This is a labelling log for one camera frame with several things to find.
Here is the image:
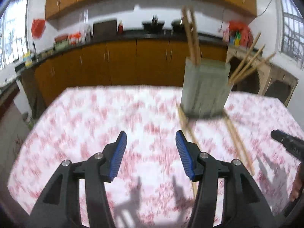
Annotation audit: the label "wooden chopstick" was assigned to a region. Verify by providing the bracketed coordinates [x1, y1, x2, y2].
[232, 52, 276, 85]
[222, 111, 251, 169]
[176, 103, 197, 197]
[228, 31, 262, 82]
[182, 6, 196, 65]
[225, 113, 256, 176]
[190, 6, 200, 65]
[228, 44, 266, 84]

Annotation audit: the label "person right hand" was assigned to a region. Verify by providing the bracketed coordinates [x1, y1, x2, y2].
[290, 163, 303, 202]

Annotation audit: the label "cream wooden side table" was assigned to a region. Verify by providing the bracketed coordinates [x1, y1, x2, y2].
[226, 45, 298, 107]

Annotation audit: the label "floral pink tablecloth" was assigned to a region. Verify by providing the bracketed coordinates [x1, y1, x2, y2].
[7, 86, 303, 227]

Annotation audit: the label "green perforated utensil holder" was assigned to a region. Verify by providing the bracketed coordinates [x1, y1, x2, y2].
[180, 57, 232, 118]

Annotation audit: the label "red bag on counter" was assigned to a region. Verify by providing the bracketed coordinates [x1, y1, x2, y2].
[228, 21, 253, 48]

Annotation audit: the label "right window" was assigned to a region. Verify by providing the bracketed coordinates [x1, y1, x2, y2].
[275, 0, 303, 70]

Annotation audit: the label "window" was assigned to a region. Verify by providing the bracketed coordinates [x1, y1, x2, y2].
[275, 0, 303, 70]
[1, 0, 29, 69]

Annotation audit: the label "yellow dish soap bottle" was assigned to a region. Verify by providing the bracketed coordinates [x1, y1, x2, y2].
[23, 51, 32, 67]

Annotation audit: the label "green bowl stack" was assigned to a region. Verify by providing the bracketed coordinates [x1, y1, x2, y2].
[54, 34, 69, 51]

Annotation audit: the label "wooden lower cabinets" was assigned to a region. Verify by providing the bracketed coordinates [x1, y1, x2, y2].
[20, 39, 229, 120]

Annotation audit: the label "black lidded wok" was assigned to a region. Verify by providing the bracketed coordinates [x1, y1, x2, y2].
[171, 19, 185, 33]

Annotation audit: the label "dark cutting board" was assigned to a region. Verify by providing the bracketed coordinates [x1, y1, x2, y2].
[93, 19, 117, 38]

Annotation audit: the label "red sauce bottle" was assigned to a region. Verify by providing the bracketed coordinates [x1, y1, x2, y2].
[118, 21, 124, 34]

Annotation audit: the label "left window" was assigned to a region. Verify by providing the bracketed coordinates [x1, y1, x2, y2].
[1, 0, 29, 69]

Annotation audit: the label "red plastic bag on wall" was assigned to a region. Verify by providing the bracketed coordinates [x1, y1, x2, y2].
[31, 19, 46, 39]

